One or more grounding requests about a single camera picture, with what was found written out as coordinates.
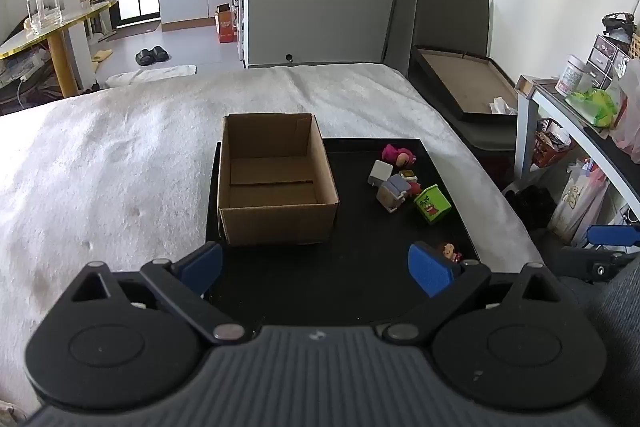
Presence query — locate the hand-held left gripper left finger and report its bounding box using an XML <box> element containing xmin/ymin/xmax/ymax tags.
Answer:
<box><xmin>67</xmin><ymin>242</ymin><xmax>246</xmax><ymax>348</ymax></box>

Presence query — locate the white jar with pink label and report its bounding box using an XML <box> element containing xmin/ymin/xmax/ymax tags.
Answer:
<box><xmin>554</xmin><ymin>55</ymin><xmax>587</xmax><ymax>97</ymax></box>

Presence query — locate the beige grey block toy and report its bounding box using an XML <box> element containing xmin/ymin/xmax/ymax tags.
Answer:
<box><xmin>376</xmin><ymin>173</ymin><xmax>412</xmax><ymax>214</ymax></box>

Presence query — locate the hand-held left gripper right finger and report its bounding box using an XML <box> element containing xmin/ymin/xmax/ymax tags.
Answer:
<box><xmin>372</xmin><ymin>242</ymin><xmax>568</xmax><ymax>350</ymax></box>

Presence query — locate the pink white plastic bag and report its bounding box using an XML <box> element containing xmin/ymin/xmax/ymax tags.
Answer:
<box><xmin>609</xmin><ymin>58</ymin><xmax>640</xmax><ymax>151</ymax></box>

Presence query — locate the white tissue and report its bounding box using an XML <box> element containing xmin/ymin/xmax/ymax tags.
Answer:
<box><xmin>488</xmin><ymin>97</ymin><xmax>519</xmax><ymax>116</ymax></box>

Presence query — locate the round yellow table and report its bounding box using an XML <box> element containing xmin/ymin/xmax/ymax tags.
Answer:
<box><xmin>0</xmin><ymin>0</ymin><xmax>118</xmax><ymax>100</ymax></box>

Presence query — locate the person's grey clothing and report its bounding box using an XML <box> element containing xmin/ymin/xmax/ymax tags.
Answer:
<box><xmin>562</xmin><ymin>257</ymin><xmax>640</xmax><ymax>388</ymax></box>

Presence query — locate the white printed shopping bag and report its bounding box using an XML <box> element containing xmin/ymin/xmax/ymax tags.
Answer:
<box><xmin>547</xmin><ymin>159</ymin><xmax>609</xmax><ymax>249</ymax></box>

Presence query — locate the white fluffy blanket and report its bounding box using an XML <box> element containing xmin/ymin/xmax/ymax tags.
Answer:
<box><xmin>0</xmin><ymin>62</ymin><xmax>538</xmax><ymax>413</ymax></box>

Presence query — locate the white charger cube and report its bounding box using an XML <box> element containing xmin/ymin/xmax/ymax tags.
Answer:
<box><xmin>368</xmin><ymin>160</ymin><xmax>393</xmax><ymax>188</ymax></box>

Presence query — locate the small glass jar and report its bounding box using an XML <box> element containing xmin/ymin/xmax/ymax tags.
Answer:
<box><xmin>25</xmin><ymin>0</ymin><xmax>47</xmax><ymax>35</ymax></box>

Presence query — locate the small red yellow toy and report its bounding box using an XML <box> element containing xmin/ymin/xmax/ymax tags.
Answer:
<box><xmin>400</xmin><ymin>169</ymin><xmax>425</xmax><ymax>198</ymax></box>

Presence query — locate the pink figurine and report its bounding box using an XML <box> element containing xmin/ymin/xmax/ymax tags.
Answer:
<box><xmin>382</xmin><ymin>144</ymin><xmax>417</xmax><ymax>170</ymax></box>

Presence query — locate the white power strip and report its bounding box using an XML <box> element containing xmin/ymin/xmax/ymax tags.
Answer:
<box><xmin>0</xmin><ymin>51</ymin><xmax>50</xmax><ymax>84</ymax></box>

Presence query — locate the grey upholstered chair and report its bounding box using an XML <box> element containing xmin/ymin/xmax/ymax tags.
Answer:
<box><xmin>407</xmin><ymin>0</ymin><xmax>519</xmax><ymax>154</ymax></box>

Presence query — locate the black tray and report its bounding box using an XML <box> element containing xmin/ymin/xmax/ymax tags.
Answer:
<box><xmin>205</xmin><ymin>137</ymin><xmax>481</xmax><ymax>328</ymax></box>

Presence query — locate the red basket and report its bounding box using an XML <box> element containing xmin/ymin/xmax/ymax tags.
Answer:
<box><xmin>532</xmin><ymin>117</ymin><xmax>577</xmax><ymax>168</ymax></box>

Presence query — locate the small drawer organiser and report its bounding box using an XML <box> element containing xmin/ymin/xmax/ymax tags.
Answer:
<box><xmin>585</xmin><ymin>34</ymin><xmax>632</xmax><ymax>81</ymax></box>

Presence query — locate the green cube toy box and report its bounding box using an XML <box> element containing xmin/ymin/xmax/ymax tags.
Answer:
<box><xmin>413</xmin><ymin>184</ymin><xmax>452</xmax><ymax>225</ymax></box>

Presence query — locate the white floor towel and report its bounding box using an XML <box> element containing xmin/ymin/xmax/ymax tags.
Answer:
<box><xmin>105</xmin><ymin>64</ymin><xmax>198</xmax><ymax>89</ymax></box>

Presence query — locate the orange carton box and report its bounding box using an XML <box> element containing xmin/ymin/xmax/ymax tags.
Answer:
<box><xmin>215</xmin><ymin>3</ymin><xmax>239</xmax><ymax>44</ymax></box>

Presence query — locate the brown cardboard box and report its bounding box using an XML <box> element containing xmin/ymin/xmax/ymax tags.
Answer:
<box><xmin>216</xmin><ymin>113</ymin><xmax>340</xmax><ymax>248</ymax></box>

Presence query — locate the flat brown cardboard tray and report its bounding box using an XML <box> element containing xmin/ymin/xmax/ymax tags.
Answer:
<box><xmin>414</xmin><ymin>45</ymin><xmax>519</xmax><ymax>124</ymax></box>

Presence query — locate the white desk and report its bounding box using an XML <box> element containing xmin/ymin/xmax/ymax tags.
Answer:
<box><xmin>514</xmin><ymin>74</ymin><xmax>640</xmax><ymax>220</ymax></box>

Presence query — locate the black bag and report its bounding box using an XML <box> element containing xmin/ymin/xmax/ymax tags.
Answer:
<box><xmin>504</xmin><ymin>184</ymin><xmax>557</xmax><ymax>229</ymax></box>

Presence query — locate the green plastic bag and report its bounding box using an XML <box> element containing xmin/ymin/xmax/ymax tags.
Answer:
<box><xmin>565</xmin><ymin>88</ymin><xmax>614</xmax><ymax>128</ymax></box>

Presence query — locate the small brown-haired figurine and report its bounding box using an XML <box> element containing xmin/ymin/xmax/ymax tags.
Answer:
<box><xmin>437</xmin><ymin>242</ymin><xmax>463</xmax><ymax>264</ymax></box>

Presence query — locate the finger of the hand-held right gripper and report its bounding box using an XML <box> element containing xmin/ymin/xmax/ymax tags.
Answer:
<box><xmin>586</xmin><ymin>223</ymin><xmax>640</xmax><ymax>252</ymax></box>

